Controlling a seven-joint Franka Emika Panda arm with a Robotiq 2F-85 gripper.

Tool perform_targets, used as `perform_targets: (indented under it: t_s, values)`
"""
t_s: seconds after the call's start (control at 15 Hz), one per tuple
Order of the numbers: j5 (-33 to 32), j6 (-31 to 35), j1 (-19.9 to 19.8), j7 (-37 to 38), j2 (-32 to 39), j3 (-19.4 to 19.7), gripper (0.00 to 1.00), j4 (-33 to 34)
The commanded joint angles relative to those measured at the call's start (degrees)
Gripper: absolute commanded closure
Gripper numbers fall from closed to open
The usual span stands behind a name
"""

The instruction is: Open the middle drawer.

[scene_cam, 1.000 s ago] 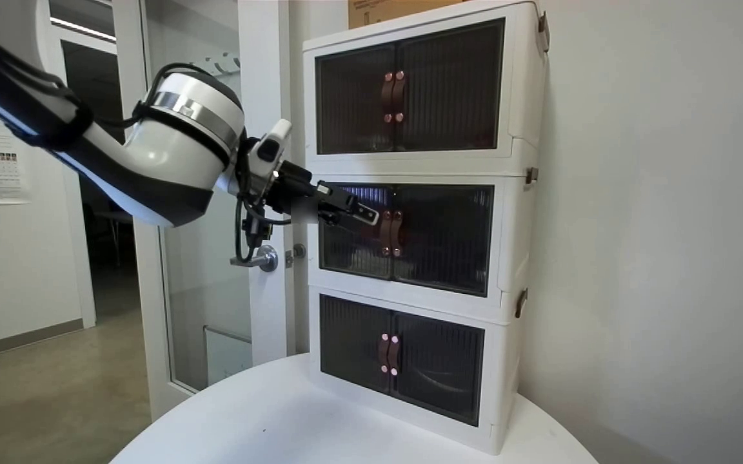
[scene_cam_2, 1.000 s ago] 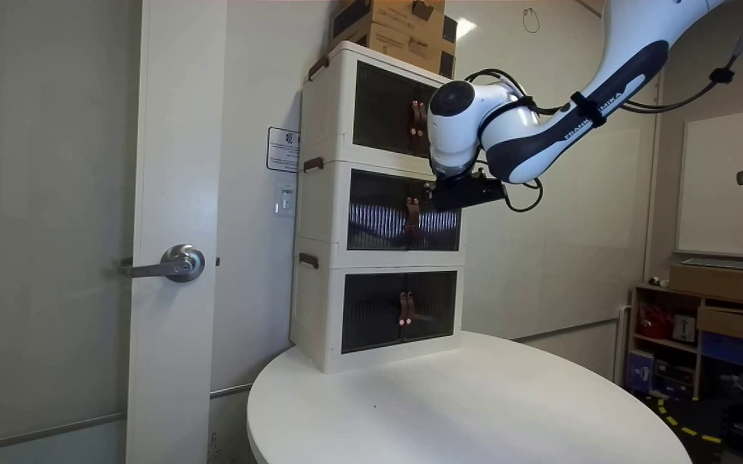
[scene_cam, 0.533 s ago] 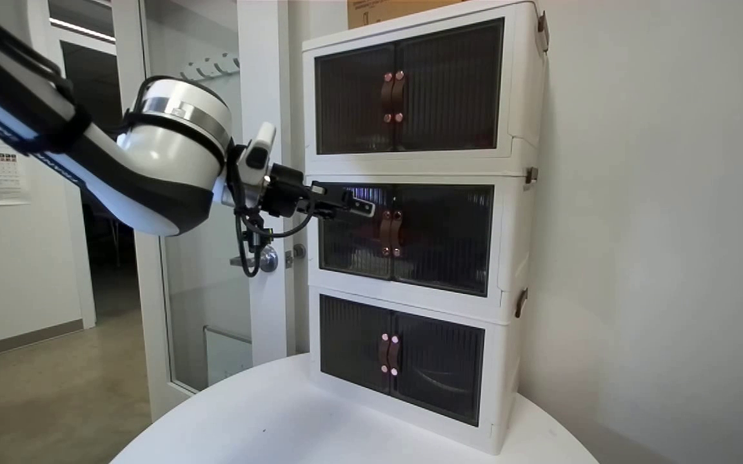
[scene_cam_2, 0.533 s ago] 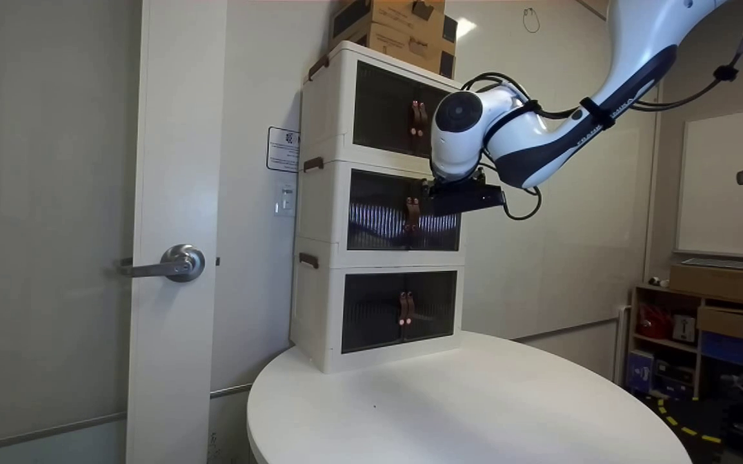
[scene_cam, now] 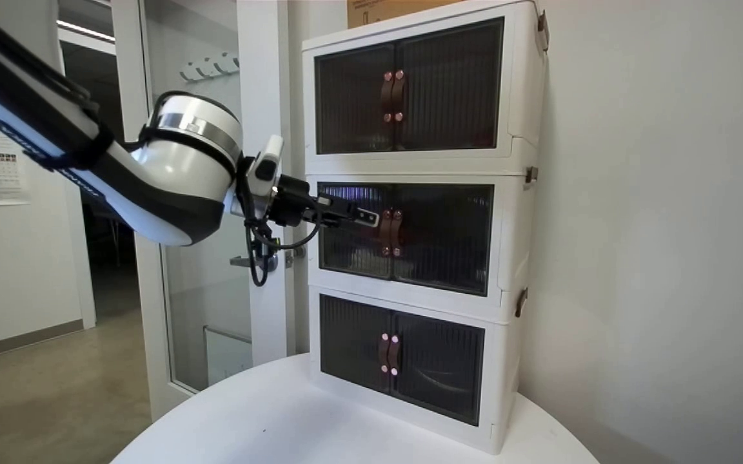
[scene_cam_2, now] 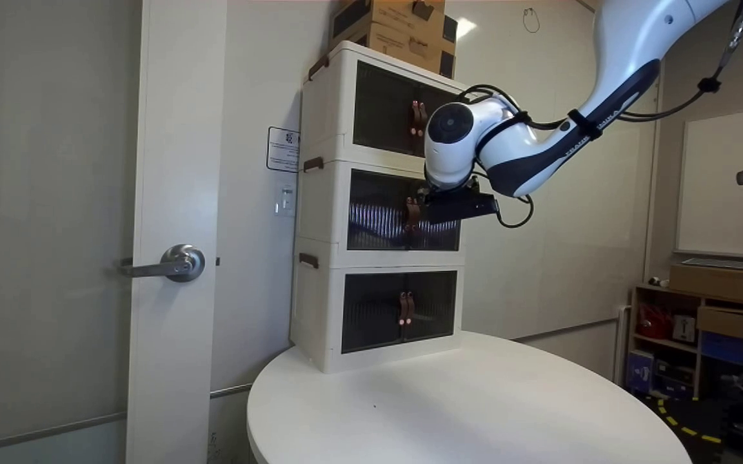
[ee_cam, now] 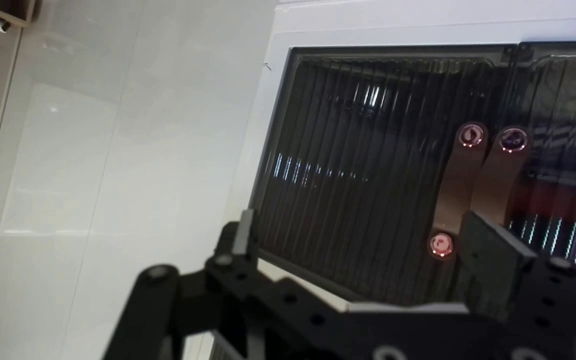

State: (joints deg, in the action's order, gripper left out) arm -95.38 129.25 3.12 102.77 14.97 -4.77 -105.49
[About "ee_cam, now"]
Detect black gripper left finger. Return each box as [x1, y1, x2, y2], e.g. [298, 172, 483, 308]
[102, 208, 319, 360]

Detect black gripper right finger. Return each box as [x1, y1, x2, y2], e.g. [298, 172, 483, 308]
[462, 208, 576, 360]

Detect white stacked storage cabinet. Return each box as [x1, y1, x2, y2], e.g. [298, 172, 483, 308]
[245, 0, 576, 316]

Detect wooden storage shelf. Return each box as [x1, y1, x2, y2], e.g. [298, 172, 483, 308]
[0, 0, 42, 63]

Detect smoked cabinet door copper handle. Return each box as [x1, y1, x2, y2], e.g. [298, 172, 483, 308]
[251, 44, 504, 311]

